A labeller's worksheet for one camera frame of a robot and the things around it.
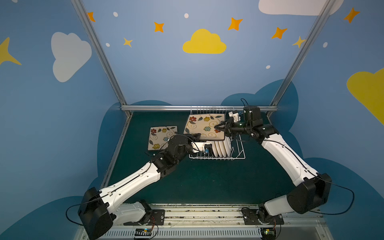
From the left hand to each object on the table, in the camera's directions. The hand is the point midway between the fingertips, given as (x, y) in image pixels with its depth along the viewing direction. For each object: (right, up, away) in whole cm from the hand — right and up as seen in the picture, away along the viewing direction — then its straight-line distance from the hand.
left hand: (195, 129), depth 72 cm
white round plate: (+16, -11, +13) cm, 24 cm away
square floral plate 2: (+5, -5, -10) cm, 12 cm away
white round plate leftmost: (+11, -11, +12) cm, 20 cm away
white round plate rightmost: (+20, -10, +16) cm, 27 cm away
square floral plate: (+5, +3, +6) cm, 8 cm away
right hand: (+10, +2, +1) cm, 10 cm away
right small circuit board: (+36, -52, +1) cm, 64 cm away
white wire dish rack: (+28, -15, +21) cm, 38 cm away
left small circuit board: (-26, -51, 0) cm, 57 cm away
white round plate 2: (+14, -12, +13) cm, 22 cm away
